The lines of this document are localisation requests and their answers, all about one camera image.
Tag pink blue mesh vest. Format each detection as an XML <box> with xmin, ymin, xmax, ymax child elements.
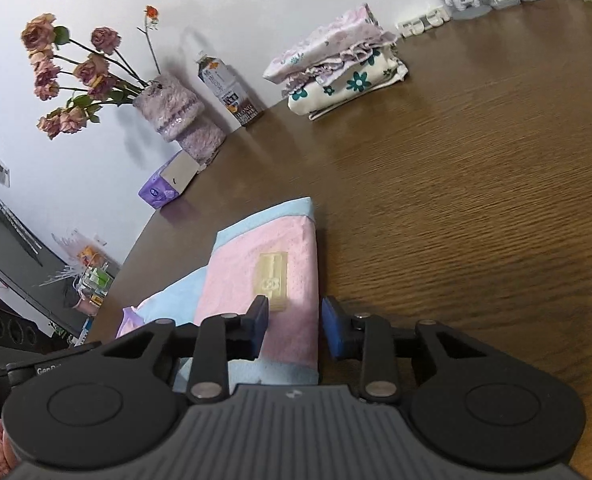
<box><xmin>116</xmin><ymin>197</ymin><xmax>319</xmax><ymax>387</ymax></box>

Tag folded floral clothes stack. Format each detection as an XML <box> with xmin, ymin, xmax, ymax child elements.
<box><xmin>263</xmin><ymin>3</ymin><xmax>409</xmax><ymax>120</ymax></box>

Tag cluttered side shelf items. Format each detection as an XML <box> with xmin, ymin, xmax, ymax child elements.
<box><xmin>34</xmin><ymin>229</ymin><xmax>120</xmax><ymax>342</ymax></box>

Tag purple tissue pack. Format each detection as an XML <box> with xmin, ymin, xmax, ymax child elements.
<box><xmin>139</xmin><ymin>151</ymin><xmax>200</xmax><ymax>209</ymax></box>

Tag fuzzy purple vase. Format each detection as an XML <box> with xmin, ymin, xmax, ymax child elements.
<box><xmin>133</xmin><ymin>74</ymin><xmax>225</xmax><ymax>167</ymax></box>

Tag oolong tea bottle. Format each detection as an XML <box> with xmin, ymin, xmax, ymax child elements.
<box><xmin>196</xmin><ymin>51</ymin><xmax>262</xmax><ymax>127</ymax></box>

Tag dried pink rose bouquet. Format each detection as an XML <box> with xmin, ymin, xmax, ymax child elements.
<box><xmin>20</xmin><ymin>13</ymin><xmax>149</xmax><ymax>140</ymax></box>

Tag white power strip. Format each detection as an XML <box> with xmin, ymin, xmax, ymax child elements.
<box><xmin>396</xmin><ymin>6</ymin><xmax>451</xmax><ymax>39</ymax></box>

